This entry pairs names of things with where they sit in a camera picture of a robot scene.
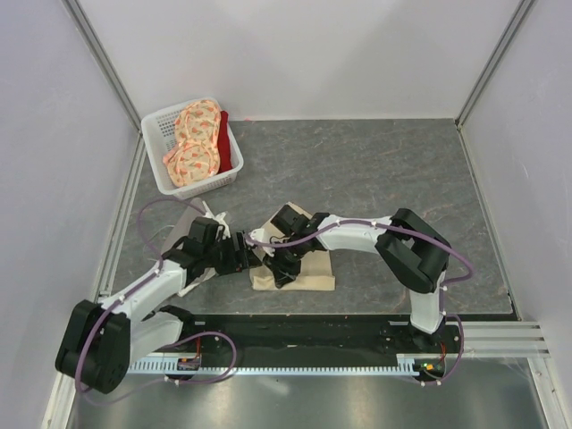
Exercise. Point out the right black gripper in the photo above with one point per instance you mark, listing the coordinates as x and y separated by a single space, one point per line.
284 273

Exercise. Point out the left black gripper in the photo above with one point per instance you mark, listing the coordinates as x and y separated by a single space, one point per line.
239 259

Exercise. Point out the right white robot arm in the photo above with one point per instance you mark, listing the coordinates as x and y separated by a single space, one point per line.
413 250

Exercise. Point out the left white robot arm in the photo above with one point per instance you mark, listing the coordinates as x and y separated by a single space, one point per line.
103 339

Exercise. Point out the grey cloth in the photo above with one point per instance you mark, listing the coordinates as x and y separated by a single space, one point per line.
197 207

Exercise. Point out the red cloth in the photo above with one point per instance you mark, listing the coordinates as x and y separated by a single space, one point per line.
223 144

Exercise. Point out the orange floral cloth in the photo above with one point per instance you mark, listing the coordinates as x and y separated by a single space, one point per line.
195 155

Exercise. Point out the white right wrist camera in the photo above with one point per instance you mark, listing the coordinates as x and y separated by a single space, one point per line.
259 237

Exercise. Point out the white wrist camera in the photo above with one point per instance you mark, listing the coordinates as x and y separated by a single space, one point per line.
222 219
259 237

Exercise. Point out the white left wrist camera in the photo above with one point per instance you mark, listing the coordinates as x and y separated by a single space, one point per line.
222 219

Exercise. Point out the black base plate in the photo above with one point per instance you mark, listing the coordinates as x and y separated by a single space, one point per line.
384 335

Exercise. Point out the slotted cable duct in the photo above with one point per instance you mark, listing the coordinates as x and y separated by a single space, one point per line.
164 364

